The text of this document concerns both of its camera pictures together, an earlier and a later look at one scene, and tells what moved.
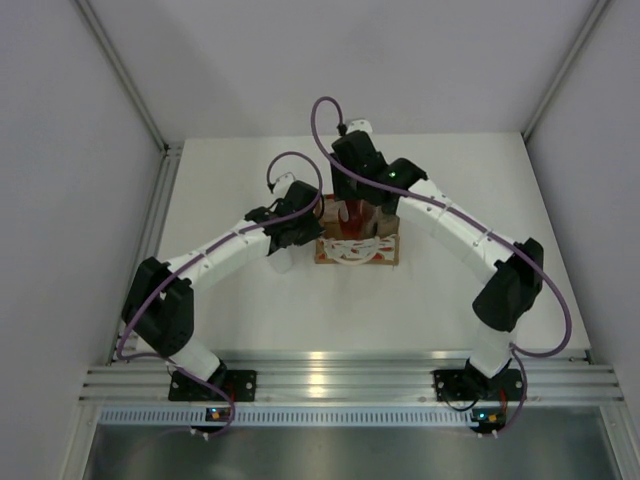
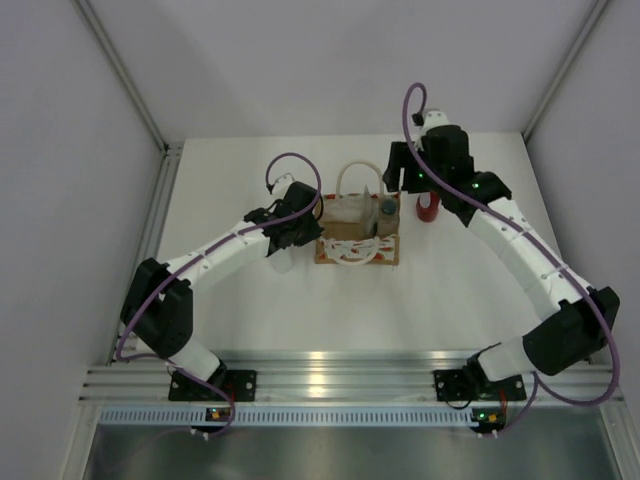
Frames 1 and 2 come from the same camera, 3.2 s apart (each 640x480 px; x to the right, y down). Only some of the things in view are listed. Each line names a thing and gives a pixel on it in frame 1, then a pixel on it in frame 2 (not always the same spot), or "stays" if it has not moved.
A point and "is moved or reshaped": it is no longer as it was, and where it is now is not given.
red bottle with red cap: x=355 y=226 is moved or reshaped
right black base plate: x=463 y=385 stays
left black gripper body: x=308 y=229 stays
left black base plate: x=240 y=384 stays
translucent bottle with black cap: x=282 y=260 stays
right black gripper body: x=345 y=185 to x=415 y=178
